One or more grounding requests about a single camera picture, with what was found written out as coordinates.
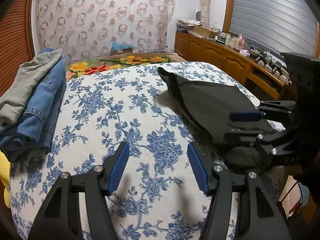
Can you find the colourful floral blanket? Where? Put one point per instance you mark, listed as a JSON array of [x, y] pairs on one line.
[[107, 63]]

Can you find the sheer pink circle-pattern curtain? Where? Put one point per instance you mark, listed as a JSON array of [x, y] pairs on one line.
[[85, 29]]

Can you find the yellow plush toy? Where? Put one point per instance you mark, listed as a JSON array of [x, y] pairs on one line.
[[5, 178]]

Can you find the black shorts with white logo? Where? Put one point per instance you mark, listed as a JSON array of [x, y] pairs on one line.
[[205, 107]]

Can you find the open cardboard box on sideboard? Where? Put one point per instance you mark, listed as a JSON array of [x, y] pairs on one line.
[[204, 32]]

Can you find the brown louvered wardrobe door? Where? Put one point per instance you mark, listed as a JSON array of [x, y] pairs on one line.
[[16, 41]]

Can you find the folded blue denim jeans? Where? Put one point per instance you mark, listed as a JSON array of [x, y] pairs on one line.
[[36, 125]]

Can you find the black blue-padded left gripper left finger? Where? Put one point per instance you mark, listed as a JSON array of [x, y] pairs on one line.
[[59, 214]]

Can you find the long wooden sideboard cabinet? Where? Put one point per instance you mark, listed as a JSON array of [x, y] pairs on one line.
[[260, 81]]

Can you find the pink bottle on sideboard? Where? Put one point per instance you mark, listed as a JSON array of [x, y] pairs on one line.
[[240, 43]]

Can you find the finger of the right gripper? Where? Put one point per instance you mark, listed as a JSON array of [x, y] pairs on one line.
[[236, 136], [247, 116]]

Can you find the stack of papers on sideboard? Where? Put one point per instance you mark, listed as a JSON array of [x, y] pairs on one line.
[[185, 25]]

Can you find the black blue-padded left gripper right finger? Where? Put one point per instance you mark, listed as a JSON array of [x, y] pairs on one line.
[[258, 216]]

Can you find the grey window roller blind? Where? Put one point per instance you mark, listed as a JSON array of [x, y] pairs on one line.
[[278, 25]]

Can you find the beige tied side curtain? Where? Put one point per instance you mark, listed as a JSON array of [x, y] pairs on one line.
[[206, 2]]

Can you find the cardboard box with blue item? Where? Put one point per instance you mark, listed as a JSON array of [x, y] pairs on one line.
[[120, 48]]

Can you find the blue floral white bedsheet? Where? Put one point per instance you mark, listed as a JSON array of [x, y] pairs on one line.
[[158, 197]]

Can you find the folded grey-green pants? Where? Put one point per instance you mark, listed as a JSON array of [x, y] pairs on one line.
[[14, 100]]

